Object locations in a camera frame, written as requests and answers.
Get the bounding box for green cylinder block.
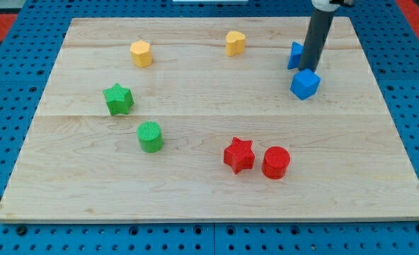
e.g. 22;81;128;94
137;121;163;153

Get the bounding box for light wooden board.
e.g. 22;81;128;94
0;17;419;224

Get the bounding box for green star block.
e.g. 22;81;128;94
103;83;134;115

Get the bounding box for blue triangular block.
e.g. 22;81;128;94
287;42;304;69

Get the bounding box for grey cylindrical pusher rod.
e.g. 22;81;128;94
298;8;335;72

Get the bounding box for yellow heart block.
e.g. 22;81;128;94
226;30;246;57

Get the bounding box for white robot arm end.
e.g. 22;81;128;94
311;0;357;12

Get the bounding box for yellow hexagon block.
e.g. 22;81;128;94
130;40;153;68

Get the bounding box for red star block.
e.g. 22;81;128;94
224;137;255;174

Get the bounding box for blue cube block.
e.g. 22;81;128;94
290;69;321;100

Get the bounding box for red cylinder block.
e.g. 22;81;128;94
262;146;291;179

